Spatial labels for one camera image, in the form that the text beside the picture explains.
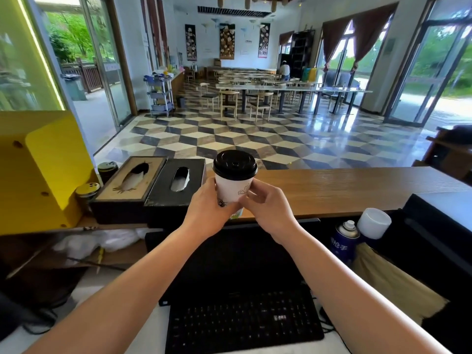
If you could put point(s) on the person's left hand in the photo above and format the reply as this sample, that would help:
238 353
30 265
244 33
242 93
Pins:
204 213

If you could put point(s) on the person's right hand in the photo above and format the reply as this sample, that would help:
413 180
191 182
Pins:
271 213

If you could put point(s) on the person's right thumb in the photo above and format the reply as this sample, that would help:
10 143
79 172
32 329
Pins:
247 205

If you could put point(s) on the person's left thumb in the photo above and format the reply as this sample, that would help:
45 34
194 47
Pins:
228 211

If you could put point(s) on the white paper cup black lid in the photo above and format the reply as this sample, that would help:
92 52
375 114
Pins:
234 180

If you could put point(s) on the person's right forearm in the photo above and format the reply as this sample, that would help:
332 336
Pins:
354 302

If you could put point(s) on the person's left forearm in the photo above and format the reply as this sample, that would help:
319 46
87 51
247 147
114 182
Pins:
121 298

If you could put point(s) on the black tissue box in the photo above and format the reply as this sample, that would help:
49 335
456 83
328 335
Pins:
173 202

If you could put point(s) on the black laptop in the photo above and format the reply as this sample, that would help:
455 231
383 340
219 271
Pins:
236 291

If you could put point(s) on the blue spray can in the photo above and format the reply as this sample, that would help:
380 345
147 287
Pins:
343 245

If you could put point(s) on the wooden tissue box feather picture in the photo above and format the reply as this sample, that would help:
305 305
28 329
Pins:
127 187

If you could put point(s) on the wooden chair dark seat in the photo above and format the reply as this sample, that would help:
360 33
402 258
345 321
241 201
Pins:
210 96

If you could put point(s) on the long white dining table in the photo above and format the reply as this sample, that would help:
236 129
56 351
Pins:
265 87

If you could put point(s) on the white plastic cap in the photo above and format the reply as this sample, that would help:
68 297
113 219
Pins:
374 223

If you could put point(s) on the glass jar perforated metal lid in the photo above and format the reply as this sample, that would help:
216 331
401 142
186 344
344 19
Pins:
107 169
87 193

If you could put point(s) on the group of tables and chairs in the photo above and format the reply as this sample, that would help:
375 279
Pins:
247 75

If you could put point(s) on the yellow pen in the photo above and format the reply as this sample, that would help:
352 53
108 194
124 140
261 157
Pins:
100 258

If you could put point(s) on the white plastic bag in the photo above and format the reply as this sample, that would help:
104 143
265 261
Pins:
92 241

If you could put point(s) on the green and yellow bins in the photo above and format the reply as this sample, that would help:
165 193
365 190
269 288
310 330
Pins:
309 74

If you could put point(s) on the black bookshelf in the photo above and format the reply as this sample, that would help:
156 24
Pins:
302 51

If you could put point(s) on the brown paper bag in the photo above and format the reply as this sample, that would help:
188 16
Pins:
394 283

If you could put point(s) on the small brown curtain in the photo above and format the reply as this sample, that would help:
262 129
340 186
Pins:
285 37

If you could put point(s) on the yellow cabinet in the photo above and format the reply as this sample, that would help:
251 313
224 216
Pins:
40 169

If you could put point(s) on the black machine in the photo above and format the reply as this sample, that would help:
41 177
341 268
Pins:
438 232

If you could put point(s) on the wooden fence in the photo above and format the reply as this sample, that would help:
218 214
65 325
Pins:
90 75

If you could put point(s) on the ceiling air vent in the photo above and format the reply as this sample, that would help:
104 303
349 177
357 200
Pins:
234 11

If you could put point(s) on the grey outdoor trash bin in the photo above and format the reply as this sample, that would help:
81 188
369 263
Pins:
75 87

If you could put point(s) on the dark wooden armchair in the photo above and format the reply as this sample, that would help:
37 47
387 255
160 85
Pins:
448 151

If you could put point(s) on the brown floral wall hanging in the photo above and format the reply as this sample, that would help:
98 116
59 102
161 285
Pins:
227 42

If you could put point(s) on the dark wall hanging pink edge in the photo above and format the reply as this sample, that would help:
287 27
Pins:
264 40

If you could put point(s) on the dark floral wall hanging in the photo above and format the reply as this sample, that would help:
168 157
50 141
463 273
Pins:
190 42

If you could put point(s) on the glass door grey frame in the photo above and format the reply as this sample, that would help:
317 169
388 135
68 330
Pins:
107 58

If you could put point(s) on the glass door dark frame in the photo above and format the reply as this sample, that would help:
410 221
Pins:
427 62

